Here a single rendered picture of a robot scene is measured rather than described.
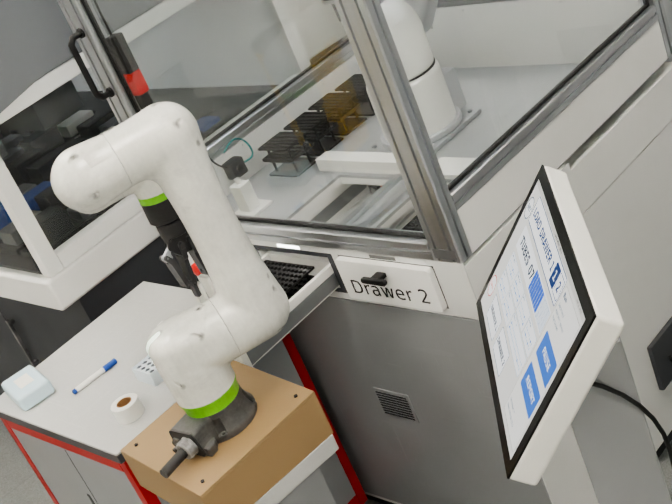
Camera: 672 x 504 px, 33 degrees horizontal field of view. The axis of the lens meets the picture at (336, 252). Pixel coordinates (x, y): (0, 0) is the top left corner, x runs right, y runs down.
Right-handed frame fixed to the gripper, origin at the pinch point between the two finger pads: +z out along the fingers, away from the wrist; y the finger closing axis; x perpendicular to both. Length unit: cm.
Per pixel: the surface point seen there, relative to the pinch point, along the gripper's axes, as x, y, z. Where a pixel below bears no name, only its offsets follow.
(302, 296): 17.8, -12.2, 7.8
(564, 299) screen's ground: 112, 9, -20
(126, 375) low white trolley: -29.9, 14.1, 20.3
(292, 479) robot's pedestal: 44, 27, 22
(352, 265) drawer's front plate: 28.0, -21.2, 4.1
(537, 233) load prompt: 95, -8, -19
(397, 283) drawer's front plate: 40.4, -21.3, 7.6
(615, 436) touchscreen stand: 109, 5, 12
